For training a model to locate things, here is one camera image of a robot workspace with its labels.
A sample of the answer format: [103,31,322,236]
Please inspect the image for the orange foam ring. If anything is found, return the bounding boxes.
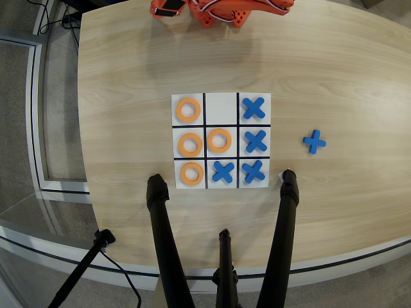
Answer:
[180,162,205,186]
[207,128,232,153]
[176,98,202,123]
[178,133,204,158]

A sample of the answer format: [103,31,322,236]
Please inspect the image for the blue foam cross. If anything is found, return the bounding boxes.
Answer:
[212,160,236,184]
[244,130,268,153]
[241,160,267,185]
[241,97,267,121]
[302,129,328,155]

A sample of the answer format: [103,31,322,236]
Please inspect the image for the white tic-tac-toe board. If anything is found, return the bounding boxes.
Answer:
[171,92,272,190]

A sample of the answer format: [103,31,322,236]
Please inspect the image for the short black tripod leg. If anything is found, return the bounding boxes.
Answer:
[211,228,240,308]

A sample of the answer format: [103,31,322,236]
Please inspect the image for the thin black stand pole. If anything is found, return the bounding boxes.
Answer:
[47,229,116,308]

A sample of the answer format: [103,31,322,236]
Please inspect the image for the black stand cable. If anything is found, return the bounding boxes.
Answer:
[99,249,143,308]

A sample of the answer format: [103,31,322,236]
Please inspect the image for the grey metal floor frame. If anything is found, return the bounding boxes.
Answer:
[0,28,92,205]

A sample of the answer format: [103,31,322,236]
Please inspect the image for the black floor cables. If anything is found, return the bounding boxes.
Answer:
[31,0,81,46]

